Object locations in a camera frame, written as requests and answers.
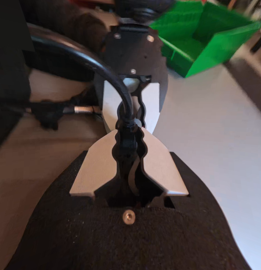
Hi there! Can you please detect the green plastic bin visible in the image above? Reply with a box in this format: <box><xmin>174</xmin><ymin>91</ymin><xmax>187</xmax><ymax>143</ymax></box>
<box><xmin>149</xmin><ymin>0</ymin><xmax>261</xmax><ymax>78</ymax></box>

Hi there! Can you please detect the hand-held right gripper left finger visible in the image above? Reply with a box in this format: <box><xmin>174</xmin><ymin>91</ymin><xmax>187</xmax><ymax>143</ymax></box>
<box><xmin>69</xmin><ymin>129</ymin><xmax>122</xmax><ymax>199</ymax></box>

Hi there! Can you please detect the braided cord with plug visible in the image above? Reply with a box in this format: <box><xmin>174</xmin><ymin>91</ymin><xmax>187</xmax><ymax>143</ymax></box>
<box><xmin>25</xmin><ymin>101</ymin><xmax>101</xmax><ymax>130</ymax></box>

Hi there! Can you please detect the black power cord with plug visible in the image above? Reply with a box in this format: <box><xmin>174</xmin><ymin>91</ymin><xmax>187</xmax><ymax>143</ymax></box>
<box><xmin>29</xmin><ymin>35</ymin><xmax>142</xmax><ymax>137</ymax></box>

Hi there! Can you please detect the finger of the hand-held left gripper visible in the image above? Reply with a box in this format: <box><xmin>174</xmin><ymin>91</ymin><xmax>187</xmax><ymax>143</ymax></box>
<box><xmin>136</xmin><ymin>81</ymin><xmax>160</xmax><ymax>135</ymax></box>
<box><xmin>102</xmin><ymin>80</ymin><xmax>125</xmax><ymax>134</ymax></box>

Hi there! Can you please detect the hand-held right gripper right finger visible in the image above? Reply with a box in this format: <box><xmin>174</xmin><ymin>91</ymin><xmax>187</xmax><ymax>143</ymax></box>
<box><xmin>136</xmin><ymin>127</ymin><xmax>190</xmax><ymax>197</ymax></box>

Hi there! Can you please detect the person's black jacket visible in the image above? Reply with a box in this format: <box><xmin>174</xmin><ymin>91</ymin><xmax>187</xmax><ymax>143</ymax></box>
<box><xmin>0</xmin><ymin>0</ymin><xmax>36</xmax><ymax>151</ymax></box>

